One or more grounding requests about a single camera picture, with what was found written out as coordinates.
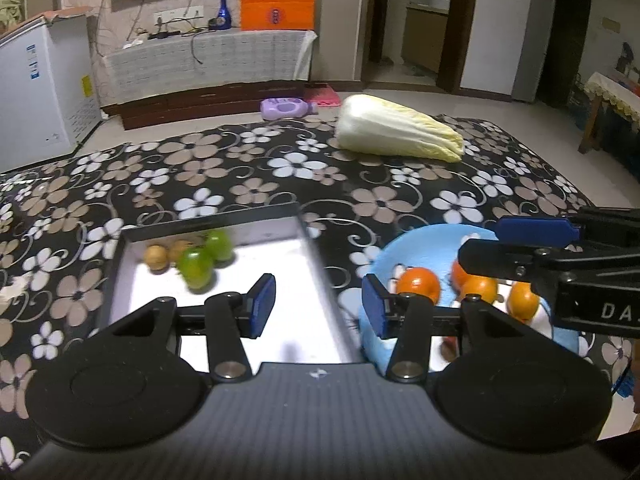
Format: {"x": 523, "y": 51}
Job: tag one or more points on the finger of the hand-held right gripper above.
{"x": 500, "y": 260}
{"x": 537, "y": 230}

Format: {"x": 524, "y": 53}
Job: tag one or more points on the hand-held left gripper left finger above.
{"x": 262, "y": 305}

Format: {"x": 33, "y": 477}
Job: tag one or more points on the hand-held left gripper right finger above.
{"x": 375, "y": 307}

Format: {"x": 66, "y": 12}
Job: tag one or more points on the small orange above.
{"x": 522, "y": 301}
{"x": 479, "y": 287}

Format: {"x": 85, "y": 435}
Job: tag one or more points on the white box with black rim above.
{"x": 280, "y": 272}

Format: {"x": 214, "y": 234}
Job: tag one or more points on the large orange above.
{"x": 419, "y": 285}

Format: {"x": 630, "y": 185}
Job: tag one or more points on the blue plate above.
{"x": 425, "y": 245}

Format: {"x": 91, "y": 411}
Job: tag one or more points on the green tomato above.
{"x": 195, "y": 267}
{"x": 219, "y": 245}

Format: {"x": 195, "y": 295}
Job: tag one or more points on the brown kiwi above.
{"x": 156, "y": 257}
{"x": 177, "y": 250}

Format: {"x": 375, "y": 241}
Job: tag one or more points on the black floral tablecloth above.
{"x": 250, "y": 175}

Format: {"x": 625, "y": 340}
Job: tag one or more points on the wooden table with lace cloth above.
{"x": 612, "y": 105}

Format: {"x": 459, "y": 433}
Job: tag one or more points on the napa cabbage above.
{"x": 397, "y": 130}

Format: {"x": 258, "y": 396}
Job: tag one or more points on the grey refrigerator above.
{"x": 532, "y": 42}

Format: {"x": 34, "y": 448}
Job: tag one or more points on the purple plastic toy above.
{"x": 287, "y": 108}

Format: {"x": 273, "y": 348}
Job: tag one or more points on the dark wooden TV cabinet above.
{"x": 210, "y": 102}

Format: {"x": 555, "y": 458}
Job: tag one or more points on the pink cloth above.
{"x": 322, "y": 95}

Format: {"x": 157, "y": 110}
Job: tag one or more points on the wooden kitchen cabinet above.
{"x": 425, "y": 40}

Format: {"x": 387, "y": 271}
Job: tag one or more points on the white paper scrap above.
{"x": 15, "y": 287}

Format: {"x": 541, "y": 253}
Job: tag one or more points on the low cabinet with white cloth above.
{"x": 210, "y": 57}

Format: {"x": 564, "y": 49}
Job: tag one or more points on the blue glass bottle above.
{"x": 223, "y": 7}

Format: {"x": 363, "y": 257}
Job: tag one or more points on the white chest freezer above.
{"x": 40, "y": 90}

